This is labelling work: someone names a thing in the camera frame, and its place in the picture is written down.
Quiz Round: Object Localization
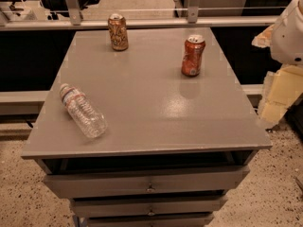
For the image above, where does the grey drawer cabinet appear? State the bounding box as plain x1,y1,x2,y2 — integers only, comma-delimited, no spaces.
20,26,273,227

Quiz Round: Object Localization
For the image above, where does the grey drawer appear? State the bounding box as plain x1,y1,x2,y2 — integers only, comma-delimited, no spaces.
87,213,214,227
45,166,249,199
71,195,227,218

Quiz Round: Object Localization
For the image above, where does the bottom grey drawer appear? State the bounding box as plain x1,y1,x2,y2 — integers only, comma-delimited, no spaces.
87,213,214,227

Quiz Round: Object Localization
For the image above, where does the top grey drawer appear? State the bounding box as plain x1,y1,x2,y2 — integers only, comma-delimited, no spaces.
45,166,249,199

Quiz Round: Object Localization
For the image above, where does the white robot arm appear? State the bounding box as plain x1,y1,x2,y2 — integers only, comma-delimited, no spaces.
252,0,303,129

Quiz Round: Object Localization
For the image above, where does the middle grey drawer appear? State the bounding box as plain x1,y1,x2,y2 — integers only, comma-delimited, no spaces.
71,195,227,218

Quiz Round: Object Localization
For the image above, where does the gold patterned drink can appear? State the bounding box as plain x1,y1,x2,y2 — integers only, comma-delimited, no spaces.
108,13,129,51

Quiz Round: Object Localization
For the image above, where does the orange soda can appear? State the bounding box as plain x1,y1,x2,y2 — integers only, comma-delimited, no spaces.
181,34,205,77

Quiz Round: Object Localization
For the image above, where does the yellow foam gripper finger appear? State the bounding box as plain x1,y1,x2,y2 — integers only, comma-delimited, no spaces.
258,64,303,125
252,25,274,48

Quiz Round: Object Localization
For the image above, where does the clear plastic water bottle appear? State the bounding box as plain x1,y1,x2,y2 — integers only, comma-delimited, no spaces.
60,83,107,139

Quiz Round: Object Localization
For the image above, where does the grey metal rail frame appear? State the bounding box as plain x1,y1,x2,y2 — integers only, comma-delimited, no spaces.
1,0,290,31

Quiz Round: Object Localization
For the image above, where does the grey lower side rail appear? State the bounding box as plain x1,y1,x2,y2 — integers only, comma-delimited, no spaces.
0,91,48,115

